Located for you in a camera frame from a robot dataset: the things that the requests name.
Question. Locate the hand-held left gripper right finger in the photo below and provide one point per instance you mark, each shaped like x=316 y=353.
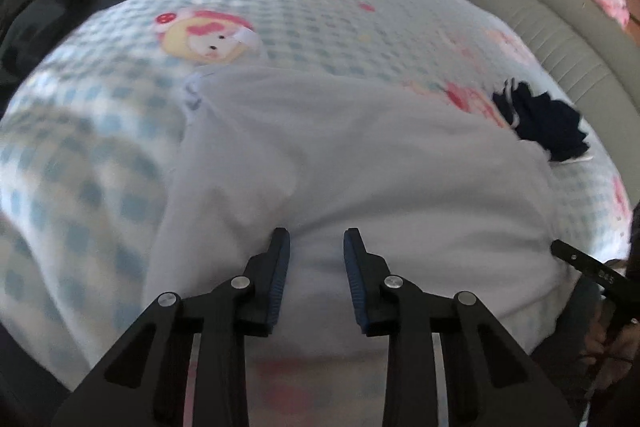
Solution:
x=354 y=284

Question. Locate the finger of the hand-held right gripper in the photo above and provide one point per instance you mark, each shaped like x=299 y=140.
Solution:
x=570 y=254

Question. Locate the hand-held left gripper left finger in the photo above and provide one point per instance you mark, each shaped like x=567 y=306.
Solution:
x=277 y=279

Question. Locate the dark clothes pile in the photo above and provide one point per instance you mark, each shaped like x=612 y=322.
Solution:
x=60 y=7

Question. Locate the person's right hand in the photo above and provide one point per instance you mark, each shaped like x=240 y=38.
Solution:
x=620 y=337

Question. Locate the folded white pink garment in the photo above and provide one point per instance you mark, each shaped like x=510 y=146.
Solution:
x=575 y=159

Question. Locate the folded navy striped garment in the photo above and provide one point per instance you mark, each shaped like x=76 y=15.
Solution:
x=550 y=127

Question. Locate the grey upholstered headboard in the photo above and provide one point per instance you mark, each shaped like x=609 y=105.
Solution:
x=550 y=37

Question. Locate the pink white cat plush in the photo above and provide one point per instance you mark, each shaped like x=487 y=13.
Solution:
x=607 y=2

